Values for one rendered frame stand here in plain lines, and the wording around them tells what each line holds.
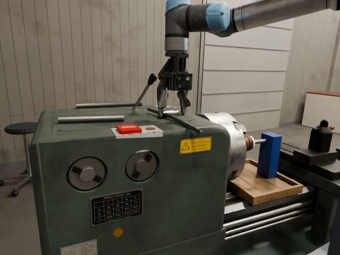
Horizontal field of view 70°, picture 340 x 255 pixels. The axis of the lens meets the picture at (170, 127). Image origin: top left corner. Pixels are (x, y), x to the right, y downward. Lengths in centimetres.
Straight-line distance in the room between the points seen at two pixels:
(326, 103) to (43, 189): 656
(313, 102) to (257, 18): 622
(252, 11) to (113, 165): 61
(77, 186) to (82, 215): 8
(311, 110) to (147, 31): 457
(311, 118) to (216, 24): 640
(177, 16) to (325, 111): 626
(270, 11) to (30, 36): 333
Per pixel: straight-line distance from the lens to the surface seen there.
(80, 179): 70
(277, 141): 132
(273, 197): 122
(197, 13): 76
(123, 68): 403
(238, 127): 105
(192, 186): 81
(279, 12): 84
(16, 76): 382
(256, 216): 123
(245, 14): 85
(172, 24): 79
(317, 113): 697
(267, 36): 588
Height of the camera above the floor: 144
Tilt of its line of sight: 15 degrees down
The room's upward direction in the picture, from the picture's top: 1 degrees clockwise
